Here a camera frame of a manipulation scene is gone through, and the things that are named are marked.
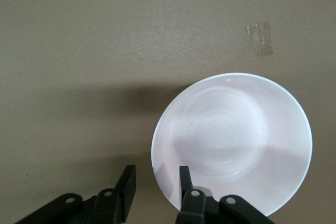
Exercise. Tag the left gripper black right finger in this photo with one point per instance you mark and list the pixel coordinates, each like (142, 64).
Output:
(189, 203)

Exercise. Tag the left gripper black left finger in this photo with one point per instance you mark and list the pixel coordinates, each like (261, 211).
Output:
(123, 195)

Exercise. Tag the pink bowl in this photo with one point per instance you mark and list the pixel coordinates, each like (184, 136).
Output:
(236, 129)

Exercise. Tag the brown table cover sheet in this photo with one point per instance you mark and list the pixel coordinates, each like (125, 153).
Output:
(78, 51)

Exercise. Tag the clear tape piece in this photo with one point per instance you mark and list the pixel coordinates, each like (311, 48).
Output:
(260, 40)

